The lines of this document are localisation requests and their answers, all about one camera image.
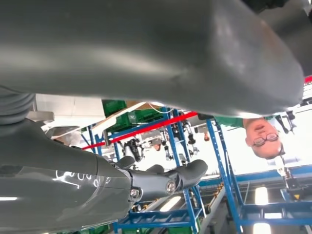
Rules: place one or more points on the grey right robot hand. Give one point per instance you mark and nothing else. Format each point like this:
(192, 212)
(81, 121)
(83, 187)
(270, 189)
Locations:
(72, 193)

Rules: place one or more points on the green plastic crate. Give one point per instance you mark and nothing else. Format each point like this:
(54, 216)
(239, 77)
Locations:
(149, 116)
(119, 124)
(114, 107)
(180, 231)
(97, 230)

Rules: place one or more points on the blue metal shelf rack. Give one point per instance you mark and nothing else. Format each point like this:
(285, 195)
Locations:
(175, 145)
(227, 181)

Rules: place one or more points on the ceiling light strip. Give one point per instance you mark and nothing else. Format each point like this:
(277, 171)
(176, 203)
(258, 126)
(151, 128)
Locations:
(261, 195)
(171, 204)

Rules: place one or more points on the long red barrier belt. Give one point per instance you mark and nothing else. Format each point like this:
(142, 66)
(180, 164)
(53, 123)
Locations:
(146, 129)

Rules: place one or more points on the person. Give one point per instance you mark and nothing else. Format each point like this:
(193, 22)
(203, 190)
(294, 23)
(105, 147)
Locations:
(156, 147)
(207, 136)
(264, 142)

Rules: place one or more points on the dark grey robot body shell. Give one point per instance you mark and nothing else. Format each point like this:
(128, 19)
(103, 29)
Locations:
(287, 25)

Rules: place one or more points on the wide grey ceiling rail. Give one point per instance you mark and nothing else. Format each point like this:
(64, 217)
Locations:
(211, 210)

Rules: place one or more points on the white black humanoid robot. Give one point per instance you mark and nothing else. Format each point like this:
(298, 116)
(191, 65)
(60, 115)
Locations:
(133, 148)
(189, 135)

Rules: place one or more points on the yellow black ceiling hoist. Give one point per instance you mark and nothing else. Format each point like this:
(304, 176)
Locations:
(296, 196)

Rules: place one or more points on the shallow cardboard box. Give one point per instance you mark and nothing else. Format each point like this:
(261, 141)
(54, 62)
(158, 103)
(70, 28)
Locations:
(117, 118)

